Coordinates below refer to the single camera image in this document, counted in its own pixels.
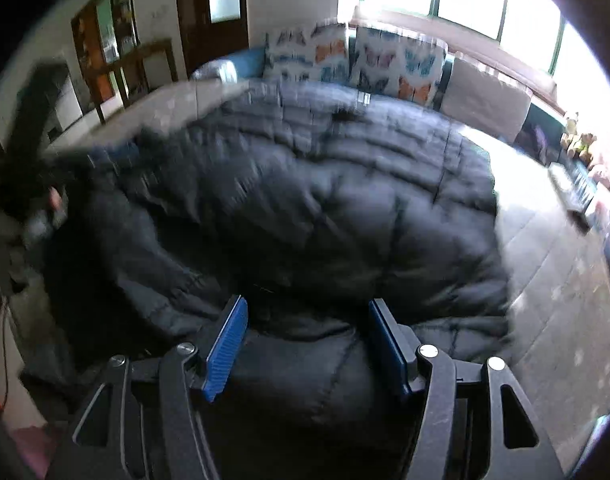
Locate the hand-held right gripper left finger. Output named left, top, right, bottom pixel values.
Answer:
left=45, top=294, right=250, bottom=480

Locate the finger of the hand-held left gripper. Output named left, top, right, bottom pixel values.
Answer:
left=55, top=141, right=140, bottom=176

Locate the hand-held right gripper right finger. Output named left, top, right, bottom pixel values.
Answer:
left=369, top=298, right=566, bottom=480

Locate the black puffer jacket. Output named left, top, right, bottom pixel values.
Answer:
left=35, top=80, right=513, bottom=480

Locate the white refrigerator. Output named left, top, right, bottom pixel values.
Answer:
left=45, top=72, right=84, bottom=133

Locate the wooden display cabinet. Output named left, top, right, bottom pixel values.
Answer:
left=71, top=0, right=140, bottom=111

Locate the wooden side table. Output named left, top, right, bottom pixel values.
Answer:
left=92, top=38, right=180, bottom=125

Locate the small patterned cushion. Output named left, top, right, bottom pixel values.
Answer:
left=192, top=58, right=240, bottom=83

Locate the dark wooden door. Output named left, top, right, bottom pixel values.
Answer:
left=175, top=0, right=250, bottom=76

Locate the grey star-print mattress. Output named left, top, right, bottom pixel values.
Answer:
left=45, top=80, right=610, bottom=466

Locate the pink cloth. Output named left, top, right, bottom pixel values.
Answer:
left=10, top=425, right=58, bottom=473

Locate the small butterfly-print pillow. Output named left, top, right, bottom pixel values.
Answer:
left=262, top=22, right=350, bottom=86

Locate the clear bag of toys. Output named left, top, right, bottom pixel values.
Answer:
left=585, top=195, right=610, bottom=256

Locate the plain grey pillow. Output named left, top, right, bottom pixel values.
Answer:
left=440, top=57, right=533, bottom=143

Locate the pink pig plush toy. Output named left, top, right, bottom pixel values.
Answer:
left=587, top=165, right=610, bottom=191

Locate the brown bear plush toy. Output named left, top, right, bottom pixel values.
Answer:
left=565, top=132, right=598, bottom=162

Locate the large butterfly-print pillow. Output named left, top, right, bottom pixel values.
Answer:
left=350, top=25, right=448, bottom=108

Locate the black cable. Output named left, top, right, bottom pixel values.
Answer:
left=0, top=295, right=13, bottom=411

